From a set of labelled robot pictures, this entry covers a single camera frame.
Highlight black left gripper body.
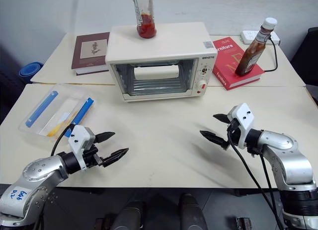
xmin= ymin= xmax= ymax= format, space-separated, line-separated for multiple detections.
xmin=81 ymin=135 xmax=105 ymax=169

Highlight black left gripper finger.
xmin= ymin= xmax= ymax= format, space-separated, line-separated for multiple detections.
xmin=97 ymin=131 xmax=116 ymax=144
xmin=100 ymin=148 xmax=130 ymax=166

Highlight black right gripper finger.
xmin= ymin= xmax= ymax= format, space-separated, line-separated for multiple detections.
xmin=199 ymin=130 xmax=229 ymax=148
xmin=213 ymin=113 xmax=232 ymax=125

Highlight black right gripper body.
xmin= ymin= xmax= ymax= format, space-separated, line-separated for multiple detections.
xmin=222 ymin=119 xmax=243 ymax=151

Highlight white toaster oven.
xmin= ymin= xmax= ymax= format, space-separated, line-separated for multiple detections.
xmin=105 ymin=22 xmax=218 ymax=103

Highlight red hardcover book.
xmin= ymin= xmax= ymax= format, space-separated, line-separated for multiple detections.
xmin=212 ymin=36 xmax=266 ymax=91

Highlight clear plastic box blue clips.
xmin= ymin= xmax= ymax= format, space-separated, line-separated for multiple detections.
xmin=18 ymin=83 xmax=96 ymax=142

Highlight dark rounded shape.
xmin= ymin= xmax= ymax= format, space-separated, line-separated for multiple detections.
xmin=178 ymin=193 xmax=207 ymax=230
xmin=116 ymin=201 xmax=147 ymax=230

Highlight brown sauce bottle white cap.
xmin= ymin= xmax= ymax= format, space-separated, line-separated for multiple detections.
xmin=235 ymin=17 xmax=278 ymax=77

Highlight white power strip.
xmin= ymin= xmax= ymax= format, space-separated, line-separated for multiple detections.
xmin=239 ymin=29 xmax=281 ymax=45

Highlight maroon hardcover book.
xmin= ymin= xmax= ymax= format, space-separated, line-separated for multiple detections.
xmin=71 ymin=31 xmax=111 ymax=77

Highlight blue stacked roll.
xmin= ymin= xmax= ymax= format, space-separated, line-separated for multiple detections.
xmin=18 ymin=62 xmax=44 ymax=78

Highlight black chair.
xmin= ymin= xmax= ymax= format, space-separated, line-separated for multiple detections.
xmin=289 ymin=26 xmax=318 ymax=104

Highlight glass ketchup bottle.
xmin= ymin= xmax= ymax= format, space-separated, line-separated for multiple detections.
xmin=132 ymin=0 xmax=158 ymax=39

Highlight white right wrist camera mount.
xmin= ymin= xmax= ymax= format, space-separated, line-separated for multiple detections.
xmin=228 ymin=102 xmax=255 ymax=150

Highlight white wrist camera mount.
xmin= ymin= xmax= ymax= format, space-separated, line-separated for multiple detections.
xmin=67 ymin=125 xmax=96 ymax=170
xmin=228 ymin=102 xmax=255 ymax=150

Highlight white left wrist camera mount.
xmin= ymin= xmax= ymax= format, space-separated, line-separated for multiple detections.
xmin=67 ymin=125 xmax=96 ymax=170

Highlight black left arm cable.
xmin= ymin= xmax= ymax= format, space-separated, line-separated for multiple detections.
xmin=50 ymin=124 xmax=76 ymax=156

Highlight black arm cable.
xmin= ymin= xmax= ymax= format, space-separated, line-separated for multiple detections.
xmin=50 ymin=124 xmax=76 ymax=156
xmin=257 ymin=150 xmax=285 ymax=230
xmin=228 ymin=130 xmax=280 ymax=230

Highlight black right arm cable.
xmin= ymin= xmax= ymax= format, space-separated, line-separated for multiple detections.
xmin=257 ymin=150 xmax=285 ymax=230
xmin=228 ymin=130 xmax=280 ymax=230

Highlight metal oven wire rack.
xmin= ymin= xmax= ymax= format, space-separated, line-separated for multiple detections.
xmin=123 ymin=77 xmax=191 ymax=96

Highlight black power cord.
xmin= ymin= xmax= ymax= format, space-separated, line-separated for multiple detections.
xmin=263 ymin=35 xmax=279 ymax=73

